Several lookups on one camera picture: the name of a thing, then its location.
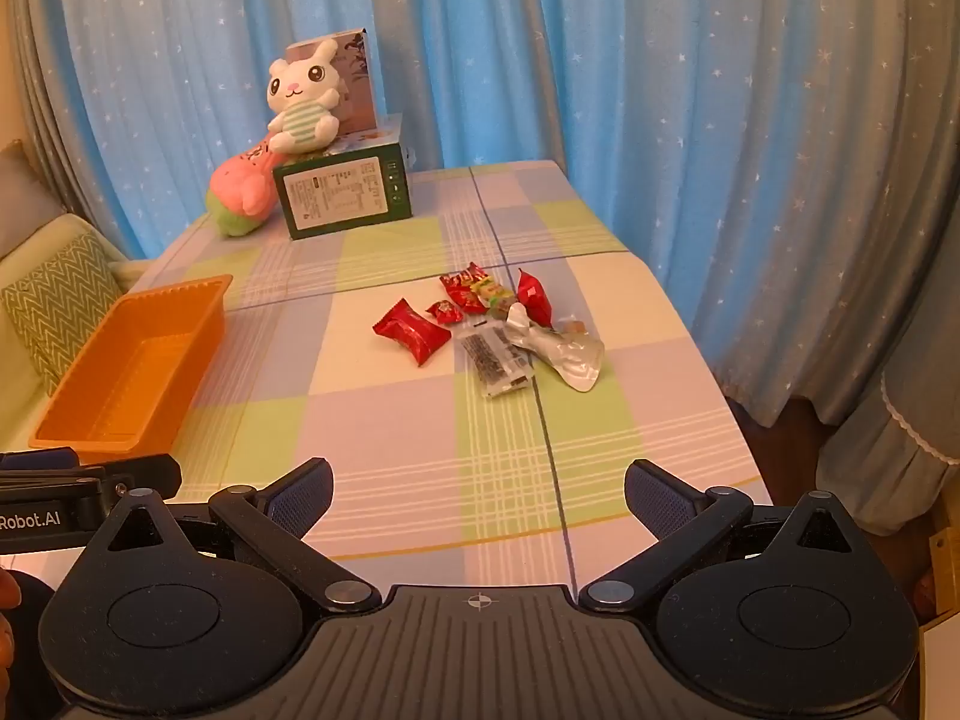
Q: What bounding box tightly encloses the grey lace-trimmed cloth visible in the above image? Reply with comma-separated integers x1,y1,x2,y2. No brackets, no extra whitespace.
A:
816,366,960,538

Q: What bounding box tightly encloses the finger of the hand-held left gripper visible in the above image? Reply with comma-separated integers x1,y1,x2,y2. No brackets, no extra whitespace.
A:
0,448,82,475
75,454,182,500

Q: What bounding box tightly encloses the pale green sofa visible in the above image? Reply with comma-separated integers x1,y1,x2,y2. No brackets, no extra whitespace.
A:
0,214,151,460

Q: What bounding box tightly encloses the green cardboard box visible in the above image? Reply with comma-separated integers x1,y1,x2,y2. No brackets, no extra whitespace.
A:
271,114,413,242

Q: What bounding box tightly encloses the red white-label snack packet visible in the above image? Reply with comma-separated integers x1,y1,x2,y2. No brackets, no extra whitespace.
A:
516,268,554,329

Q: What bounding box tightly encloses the white bunny plush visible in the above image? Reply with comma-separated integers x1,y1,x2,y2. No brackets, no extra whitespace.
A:
266,39,348,153

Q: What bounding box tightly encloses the pink green starfish plush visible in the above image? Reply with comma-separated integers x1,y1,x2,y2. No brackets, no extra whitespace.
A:
206,133,284,239

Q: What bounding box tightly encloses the orange plastic tray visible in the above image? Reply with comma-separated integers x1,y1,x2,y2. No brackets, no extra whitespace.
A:
28,274,234,451

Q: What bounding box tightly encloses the checked tablecloth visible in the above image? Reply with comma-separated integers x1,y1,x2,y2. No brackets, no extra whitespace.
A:
124,160,774,595

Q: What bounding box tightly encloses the green red candy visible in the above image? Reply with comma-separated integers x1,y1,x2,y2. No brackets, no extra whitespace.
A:
474,277,520,317

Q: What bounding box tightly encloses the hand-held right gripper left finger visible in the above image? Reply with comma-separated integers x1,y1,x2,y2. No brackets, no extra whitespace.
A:
86,457,383,613

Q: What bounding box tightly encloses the green zigzag cushion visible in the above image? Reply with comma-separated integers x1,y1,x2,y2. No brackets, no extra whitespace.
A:
0,229,125,398

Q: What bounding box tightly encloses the grey curtain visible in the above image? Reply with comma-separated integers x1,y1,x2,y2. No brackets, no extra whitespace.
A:
0,0,151,260

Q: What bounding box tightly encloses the large red snack packet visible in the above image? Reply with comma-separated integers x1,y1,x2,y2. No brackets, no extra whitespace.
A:
372,298,452,367

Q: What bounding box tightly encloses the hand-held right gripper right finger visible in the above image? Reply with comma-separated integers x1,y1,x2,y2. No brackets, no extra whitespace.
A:
577,459,872,613

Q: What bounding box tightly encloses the silver foil snack packet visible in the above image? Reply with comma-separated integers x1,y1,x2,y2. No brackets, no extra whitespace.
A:
502,303,605,392

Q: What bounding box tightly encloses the person's left hand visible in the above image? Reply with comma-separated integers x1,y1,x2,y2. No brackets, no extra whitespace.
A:
0,568,23,700

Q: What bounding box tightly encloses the blue star curtain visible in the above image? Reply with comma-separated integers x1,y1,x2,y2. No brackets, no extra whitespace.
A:
52,0,960,428

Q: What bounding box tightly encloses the beige satin cushion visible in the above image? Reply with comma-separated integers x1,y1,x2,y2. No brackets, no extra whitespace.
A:
0,139,65,260

